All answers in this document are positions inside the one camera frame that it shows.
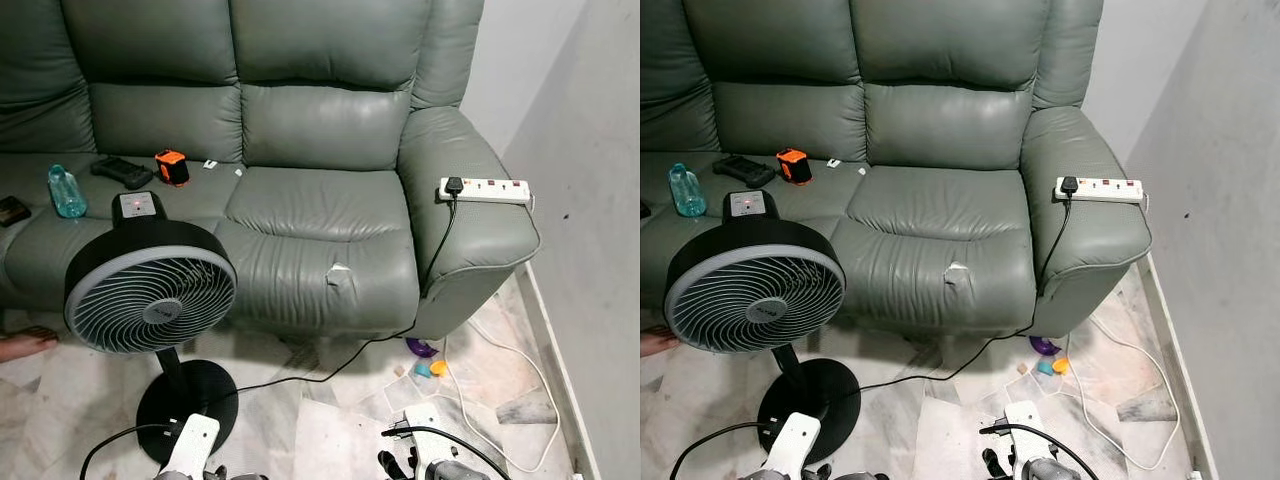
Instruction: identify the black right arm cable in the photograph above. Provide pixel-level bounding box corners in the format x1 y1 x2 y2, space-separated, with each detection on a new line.
383 427 513 480
980 423 1101 480

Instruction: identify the black standing fan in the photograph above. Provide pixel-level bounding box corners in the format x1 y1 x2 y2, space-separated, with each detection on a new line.
664 189 863 466
64 190 241 466

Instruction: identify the white power strip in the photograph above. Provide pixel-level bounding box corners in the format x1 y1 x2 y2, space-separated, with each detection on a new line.
437 177 532 206
1054 176 1145 205

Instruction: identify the black power cable with plug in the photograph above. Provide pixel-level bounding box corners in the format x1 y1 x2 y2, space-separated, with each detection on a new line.
205 177 464 396
860 176 1081 393

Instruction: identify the orange and black device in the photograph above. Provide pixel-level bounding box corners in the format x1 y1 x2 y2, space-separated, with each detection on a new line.
154 149 191 187
776 148 813 186

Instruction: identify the grey-green leather sofa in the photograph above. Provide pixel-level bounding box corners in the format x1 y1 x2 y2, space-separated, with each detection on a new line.
640 0 1153 339
0 0 541 341

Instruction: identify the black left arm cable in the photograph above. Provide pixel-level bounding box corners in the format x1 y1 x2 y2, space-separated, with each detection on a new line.
668 420 776 480
80 422 181 480

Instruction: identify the white power cable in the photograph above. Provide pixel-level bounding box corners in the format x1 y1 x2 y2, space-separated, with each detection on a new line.
440 195 563 473
1078 193 1183 471

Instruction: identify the person bare foot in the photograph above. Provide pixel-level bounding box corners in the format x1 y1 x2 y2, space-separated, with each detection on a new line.
640 328 681 358
0 328 59 363

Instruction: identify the black game controller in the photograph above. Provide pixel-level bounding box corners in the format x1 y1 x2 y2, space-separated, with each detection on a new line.
90 156 156 190
712 155 778 188

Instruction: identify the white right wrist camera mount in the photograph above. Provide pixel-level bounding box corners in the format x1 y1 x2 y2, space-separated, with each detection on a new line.
403 404 446 471
1003 400 1046 466

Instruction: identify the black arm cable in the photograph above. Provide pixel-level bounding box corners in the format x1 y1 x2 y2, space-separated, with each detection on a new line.
668 420 776 480
80 422 181 480
383 427 513 480
980 423 1101 480

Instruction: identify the clear blue water bottle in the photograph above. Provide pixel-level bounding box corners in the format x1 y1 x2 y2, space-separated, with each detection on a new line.
668 162 708 218
48 164 89 219

